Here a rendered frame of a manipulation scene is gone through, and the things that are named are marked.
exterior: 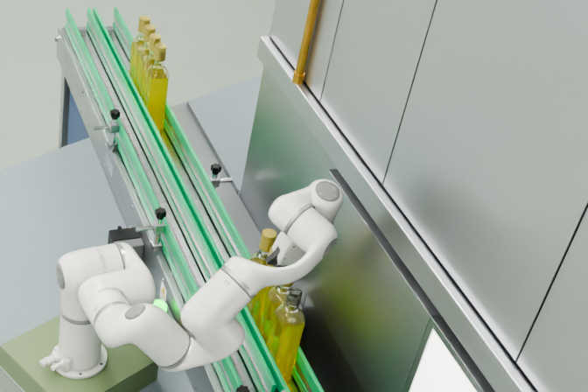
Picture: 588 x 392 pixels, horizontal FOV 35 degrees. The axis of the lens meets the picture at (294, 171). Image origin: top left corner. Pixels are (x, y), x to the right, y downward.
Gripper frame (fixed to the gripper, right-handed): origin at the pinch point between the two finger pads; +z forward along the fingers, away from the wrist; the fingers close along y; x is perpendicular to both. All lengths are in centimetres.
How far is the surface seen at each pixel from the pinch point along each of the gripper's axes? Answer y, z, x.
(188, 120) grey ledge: -11, 52, -89
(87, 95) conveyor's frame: 17, 57, -106
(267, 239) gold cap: 1.2, 2.3, -10.0
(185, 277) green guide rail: 14.2, 26.1, -16.9
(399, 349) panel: -12.1, -9.9, 27.4
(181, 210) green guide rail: 7, 34, -42
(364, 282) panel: -11.9, -7.8, 10.0
